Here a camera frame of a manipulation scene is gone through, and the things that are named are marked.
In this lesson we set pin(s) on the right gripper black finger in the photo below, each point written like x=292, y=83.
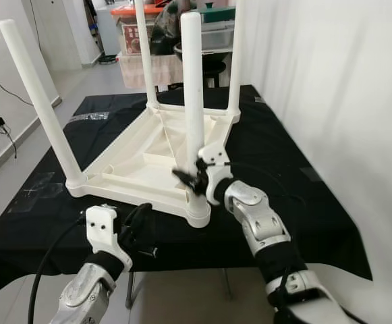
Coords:
x=185, y=179

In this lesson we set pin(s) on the black tablecloth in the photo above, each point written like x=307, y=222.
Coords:
x=276, y=169

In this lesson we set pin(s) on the white plastic children table top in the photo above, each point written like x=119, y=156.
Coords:
x=142, y=165

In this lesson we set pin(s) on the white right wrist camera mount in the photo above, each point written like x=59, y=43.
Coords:
x=216, y=156

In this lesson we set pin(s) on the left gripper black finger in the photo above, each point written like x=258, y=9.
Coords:
x=142, y=217
x=126, y=231

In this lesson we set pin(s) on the white plastic table leg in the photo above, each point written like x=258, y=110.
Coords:
x=44, y=111
x=147, y=61
x=193, y=88
x=236, y=61

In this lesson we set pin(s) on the black plastic bag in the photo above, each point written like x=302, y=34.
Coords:
x=167, y=34

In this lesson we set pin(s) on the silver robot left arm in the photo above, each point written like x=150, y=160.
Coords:
x=81, y=293

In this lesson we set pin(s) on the beige cloth covered stand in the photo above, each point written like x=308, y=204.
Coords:
x=165, y=71

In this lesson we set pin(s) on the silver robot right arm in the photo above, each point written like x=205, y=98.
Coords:
x=263, y=219

